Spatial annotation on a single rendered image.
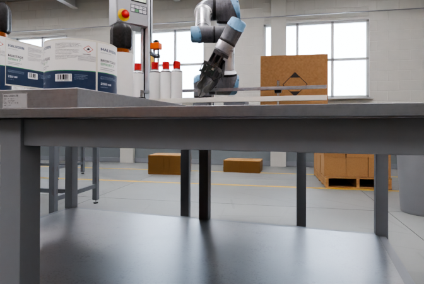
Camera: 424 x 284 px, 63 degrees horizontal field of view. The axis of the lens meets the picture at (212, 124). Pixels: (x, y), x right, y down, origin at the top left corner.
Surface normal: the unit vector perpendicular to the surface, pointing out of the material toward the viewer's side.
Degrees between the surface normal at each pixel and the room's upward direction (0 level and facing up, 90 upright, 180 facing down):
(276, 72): 90
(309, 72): 90
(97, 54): 90
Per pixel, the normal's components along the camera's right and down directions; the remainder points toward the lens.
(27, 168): 0.96, 0.00
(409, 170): -0.88, 0.06
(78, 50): 0.31, 0.00
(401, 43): -0.19, 0.00
